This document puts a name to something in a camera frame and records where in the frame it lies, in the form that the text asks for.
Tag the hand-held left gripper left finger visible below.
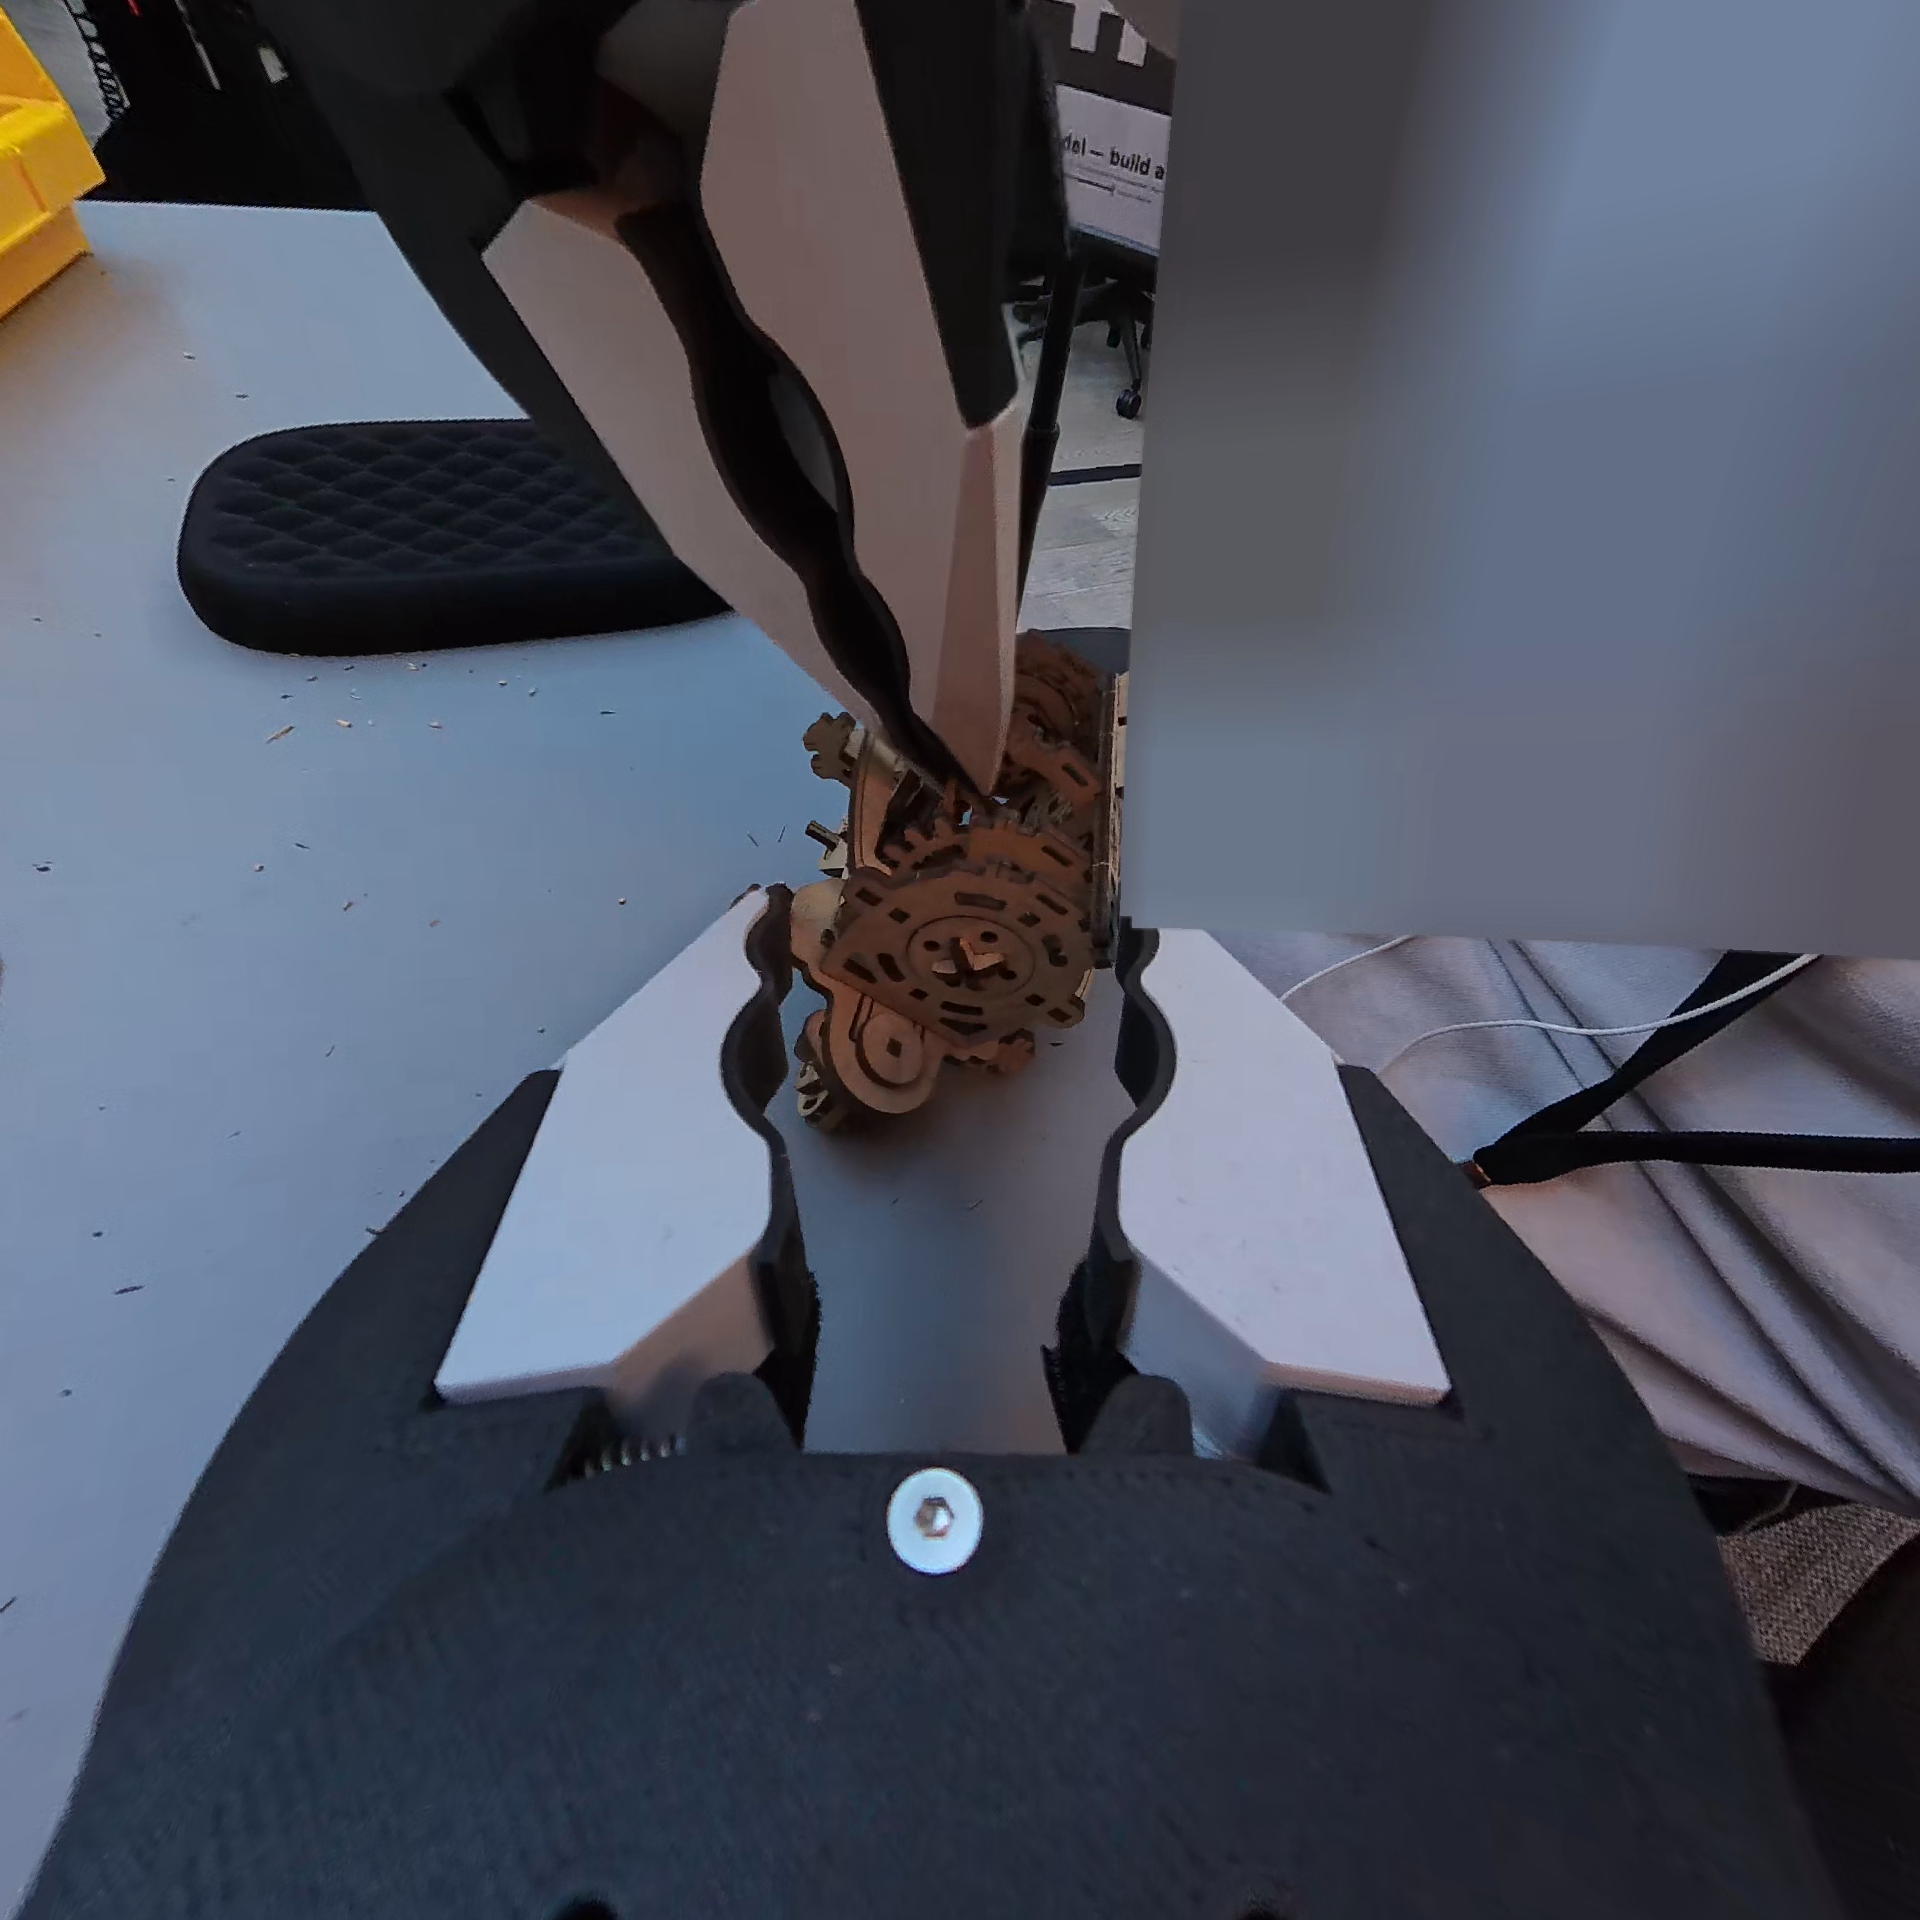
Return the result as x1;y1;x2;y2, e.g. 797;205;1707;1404
432;884;823;1455

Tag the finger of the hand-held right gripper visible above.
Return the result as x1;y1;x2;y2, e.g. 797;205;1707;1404
479;192;939;775
692;0;1029;799

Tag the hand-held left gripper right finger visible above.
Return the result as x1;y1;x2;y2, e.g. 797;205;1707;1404
1045;927;1457;1455

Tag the wooden mechanical model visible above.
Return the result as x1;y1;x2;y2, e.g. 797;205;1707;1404
775;630;1129;1139

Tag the grey desk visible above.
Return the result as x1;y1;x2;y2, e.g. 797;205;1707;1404
0;202;1142;1915

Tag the black wrist rest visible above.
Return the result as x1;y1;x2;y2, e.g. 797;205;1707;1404
173;418;740;661

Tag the white printed sign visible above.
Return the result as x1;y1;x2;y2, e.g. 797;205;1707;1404
1049;82;1175;258

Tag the yellow plastic bin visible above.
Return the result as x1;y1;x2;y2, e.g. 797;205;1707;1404
0;12;110;325

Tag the white sweatshirt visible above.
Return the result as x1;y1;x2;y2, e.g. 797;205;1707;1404
1236;932;1920;1521

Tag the grey fabric chair seat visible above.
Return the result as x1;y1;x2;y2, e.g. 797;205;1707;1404
1685;1493;1920;1670

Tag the white string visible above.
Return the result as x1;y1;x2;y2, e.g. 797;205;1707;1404
1278;932;1823;1042

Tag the black strap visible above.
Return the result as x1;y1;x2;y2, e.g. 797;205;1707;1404
1475;949;1810;1188

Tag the black cord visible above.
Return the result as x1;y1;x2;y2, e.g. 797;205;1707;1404
1475;1128;1920;1188

